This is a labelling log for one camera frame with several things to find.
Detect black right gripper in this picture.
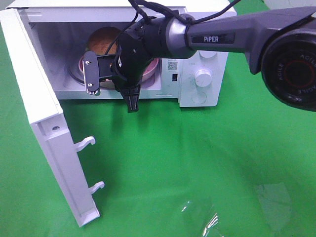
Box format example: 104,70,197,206
114,17,170,113

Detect pink round plate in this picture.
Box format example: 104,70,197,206
78,57,159,89

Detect burger with lettuce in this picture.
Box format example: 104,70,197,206
86,27,120,55

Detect white microwave knob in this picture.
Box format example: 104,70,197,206
199,50,217,59
194,69,213,87

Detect white microwave door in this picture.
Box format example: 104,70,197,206
0,8,105,227

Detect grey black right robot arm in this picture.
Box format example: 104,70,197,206
112,6,316,112

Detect white microwave oven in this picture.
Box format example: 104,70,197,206
0,0,228,107

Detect clear tape patch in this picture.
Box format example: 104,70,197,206
256,183,292,232
179,197,229,237

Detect clear tape patch right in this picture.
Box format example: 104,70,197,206
256,183,292,232

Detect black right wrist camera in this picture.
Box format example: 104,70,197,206
83,51,116,95

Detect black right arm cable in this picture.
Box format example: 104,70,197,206
106,0,241,55

